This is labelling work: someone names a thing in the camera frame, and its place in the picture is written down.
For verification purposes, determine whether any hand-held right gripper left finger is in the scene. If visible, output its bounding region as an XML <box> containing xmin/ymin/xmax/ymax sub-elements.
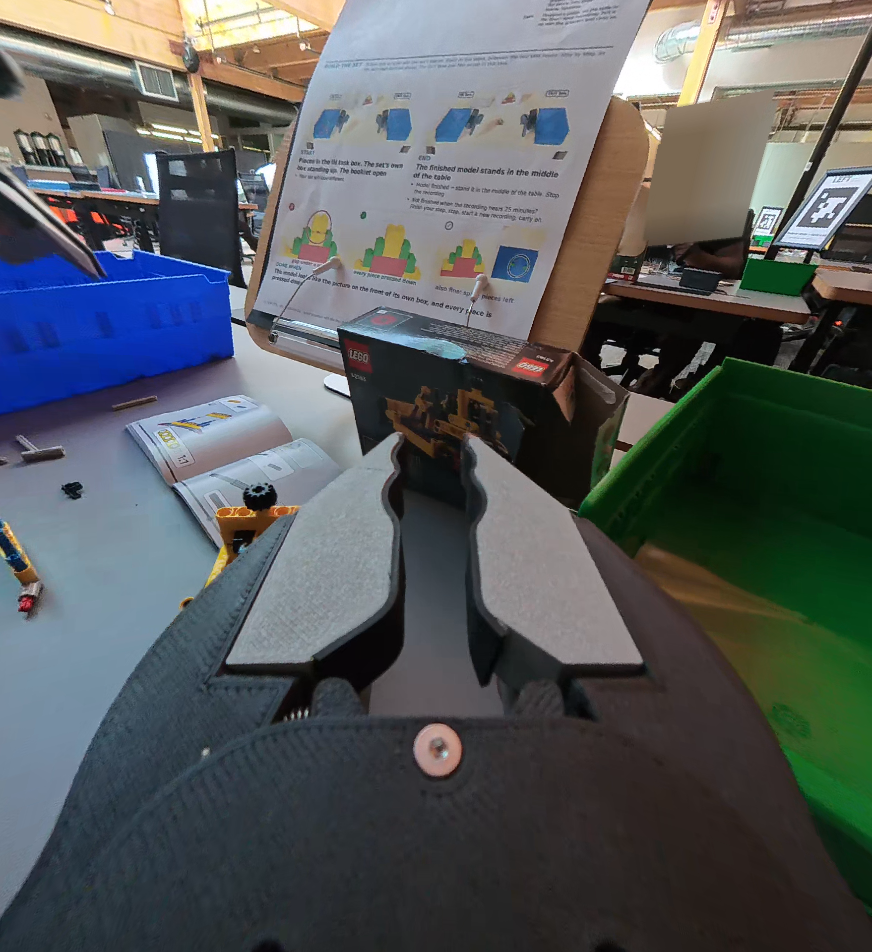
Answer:
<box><xmin>224</xmin><ymin>431</ymin><xmax>407</xmax><ymax>689</ymax></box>

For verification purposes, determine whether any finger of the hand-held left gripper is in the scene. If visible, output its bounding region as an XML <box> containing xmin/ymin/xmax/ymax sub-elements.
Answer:
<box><xmin>0</xmin><ymin>128</ymin><xmax>107</xmax><ymax>281</ymax></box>

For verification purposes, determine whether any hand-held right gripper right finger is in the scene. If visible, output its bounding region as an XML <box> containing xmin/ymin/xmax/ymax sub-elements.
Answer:
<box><xmin>462</xmin><ymin>433</ymin><xmax>647</xmax><ymax>696</ymax></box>

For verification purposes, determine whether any yellow black lego vehicle model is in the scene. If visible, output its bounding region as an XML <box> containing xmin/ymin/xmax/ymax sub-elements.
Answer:
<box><xmin>179</xmin><ymin>482</ymin><xmax>303</xmax><ymax>611</ymax></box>

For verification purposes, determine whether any blue plastic bin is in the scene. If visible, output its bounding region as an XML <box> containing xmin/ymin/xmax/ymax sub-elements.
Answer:
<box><xmin>0</xmin><ymin>249</ymin><xmax>233</xmax><ymax>425</ymax></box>

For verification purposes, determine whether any yellow lego beam assembly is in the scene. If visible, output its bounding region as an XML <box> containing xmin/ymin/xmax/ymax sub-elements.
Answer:
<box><xmin>0</xmin><ymin>502</ymin><xmax>45</xmax><ymax>617</ymax></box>

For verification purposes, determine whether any lego instruction booklet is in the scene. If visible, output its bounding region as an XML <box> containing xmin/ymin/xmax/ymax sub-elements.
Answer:
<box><xmin>125</xmin><ymin>394</ymin><xmax>344</xmax><ymax>548</ymax></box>

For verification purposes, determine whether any black lego set box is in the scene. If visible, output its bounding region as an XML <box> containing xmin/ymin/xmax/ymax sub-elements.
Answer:
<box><xmin>337</xmin><ymin>306</ymin><xmax>630</xmax><ymax>511</ymax></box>

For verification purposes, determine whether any green plastic bin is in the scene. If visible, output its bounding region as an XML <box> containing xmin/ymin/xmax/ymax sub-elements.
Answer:
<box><xmin>579</xmin><ymin>357</ymin><xmax>872</xmax><ymax>946</ymax></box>

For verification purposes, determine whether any wooden desk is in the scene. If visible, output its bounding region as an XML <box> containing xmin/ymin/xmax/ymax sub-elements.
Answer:
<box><xmin>606</xmin><ymin>269</ymin><xmax>872</xmax><ymax>326</ymax></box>

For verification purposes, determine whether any wooden document stand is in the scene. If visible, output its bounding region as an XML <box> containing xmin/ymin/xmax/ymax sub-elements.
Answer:
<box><xmin>245</xmin><ymin>97</ymin><xmax>650</xmax><ymax>397</ymax></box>

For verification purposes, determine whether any small green box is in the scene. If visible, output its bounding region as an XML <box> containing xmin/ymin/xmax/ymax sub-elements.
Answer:
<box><xmin>739</xmin><ymin>256</ymin><xmax>818</xmax><ymax>298</ymax></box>

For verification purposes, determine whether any printed task instruction sheet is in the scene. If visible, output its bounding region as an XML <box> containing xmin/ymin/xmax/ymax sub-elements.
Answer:
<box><xmin>253</xmin><ymin>0</ymin><xmax>654</xmax><ymax>333</ymax></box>

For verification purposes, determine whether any printed tag sign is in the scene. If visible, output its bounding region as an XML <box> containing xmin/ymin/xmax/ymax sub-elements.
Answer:
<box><xmin>771</xmin><ymin>165</ymin><xmax>872</xmax><ymax>252</ymax></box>

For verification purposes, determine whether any white partition panel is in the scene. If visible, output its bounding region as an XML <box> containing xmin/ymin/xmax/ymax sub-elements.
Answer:
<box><xmin>646</xmin><ymin>91</ymin><xmax>781</xmax><ymax>242</ymax></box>

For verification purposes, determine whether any black pole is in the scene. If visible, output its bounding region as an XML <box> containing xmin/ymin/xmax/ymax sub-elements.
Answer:
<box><xmin>789</xmin><ymin>0</ymin><xmax>872</xmax><ymax>218</ymax></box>

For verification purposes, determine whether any silver air duct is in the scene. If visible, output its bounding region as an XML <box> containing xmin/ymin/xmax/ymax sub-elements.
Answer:
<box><xmin>0</xmin><ymin>22</ymin><xmax>297</xmax><ymax>126</ymax></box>

